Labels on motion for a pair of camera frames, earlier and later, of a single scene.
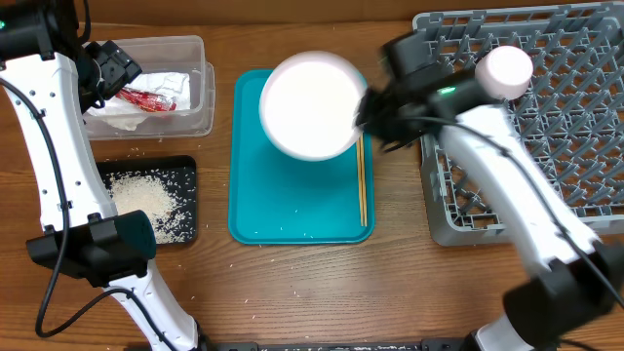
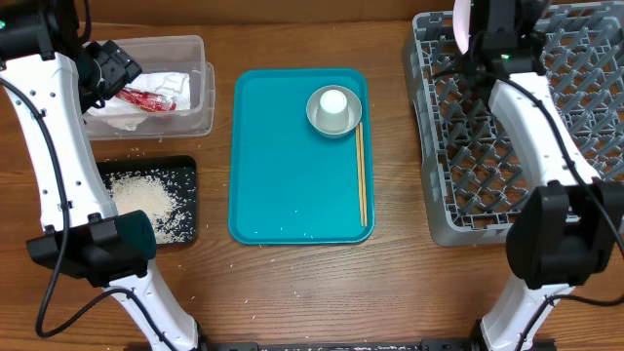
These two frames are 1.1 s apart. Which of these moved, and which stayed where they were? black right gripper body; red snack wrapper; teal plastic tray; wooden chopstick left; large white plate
Moved: large white plate; black right gripper body
Stayed: teal plastic tray; red snack wrapper; wooden chopstick left
